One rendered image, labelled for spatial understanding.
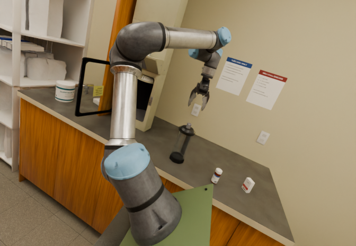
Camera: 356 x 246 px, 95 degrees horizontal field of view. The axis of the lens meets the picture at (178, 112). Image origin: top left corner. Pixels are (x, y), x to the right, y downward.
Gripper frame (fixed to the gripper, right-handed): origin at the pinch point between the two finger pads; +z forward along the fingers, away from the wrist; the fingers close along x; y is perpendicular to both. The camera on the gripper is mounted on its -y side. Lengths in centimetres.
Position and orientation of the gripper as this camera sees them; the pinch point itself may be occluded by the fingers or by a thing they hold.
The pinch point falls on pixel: (195, 107)
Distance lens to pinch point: 98.9
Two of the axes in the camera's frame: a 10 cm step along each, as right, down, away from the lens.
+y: 1.0, -2.8, 9.5
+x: -9.5, -3.2, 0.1
